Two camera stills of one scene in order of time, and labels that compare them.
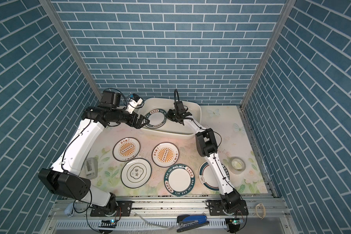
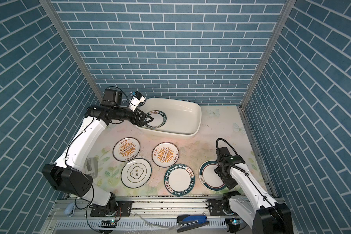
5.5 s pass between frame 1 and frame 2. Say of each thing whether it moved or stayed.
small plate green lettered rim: stayed
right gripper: moved
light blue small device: stayed
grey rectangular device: stayed
